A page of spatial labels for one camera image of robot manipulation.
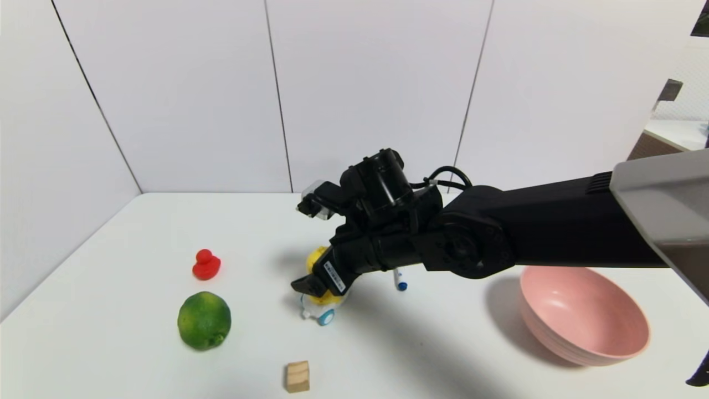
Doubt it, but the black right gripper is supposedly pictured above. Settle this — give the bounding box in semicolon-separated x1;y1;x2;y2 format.
290;234;386;297

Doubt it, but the yellow duck toy car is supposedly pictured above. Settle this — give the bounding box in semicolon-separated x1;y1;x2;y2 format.
301;246;347;326

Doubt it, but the pink bowl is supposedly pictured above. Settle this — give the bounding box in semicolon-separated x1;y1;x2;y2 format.
520;265;651;367

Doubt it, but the small wooden block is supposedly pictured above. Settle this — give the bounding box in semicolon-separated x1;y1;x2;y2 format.
285;361;311;393

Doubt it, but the red rubber duck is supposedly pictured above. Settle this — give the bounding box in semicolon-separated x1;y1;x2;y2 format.
192;249;222;281

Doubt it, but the green lime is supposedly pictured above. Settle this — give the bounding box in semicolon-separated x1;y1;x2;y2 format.
177;291;232;351

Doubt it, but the white desk with brown panel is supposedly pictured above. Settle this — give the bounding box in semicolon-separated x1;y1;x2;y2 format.
627;119;709;162

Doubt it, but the black monitor edge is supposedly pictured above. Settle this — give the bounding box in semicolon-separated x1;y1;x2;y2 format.
658;79;684;104

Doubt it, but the white perforated panel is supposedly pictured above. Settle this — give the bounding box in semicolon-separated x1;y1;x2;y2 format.
653;38;709;122

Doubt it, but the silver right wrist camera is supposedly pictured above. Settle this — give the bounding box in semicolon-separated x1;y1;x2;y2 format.
297;180;347;222

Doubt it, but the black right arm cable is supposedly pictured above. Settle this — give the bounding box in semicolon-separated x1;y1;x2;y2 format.
410;166;473;192

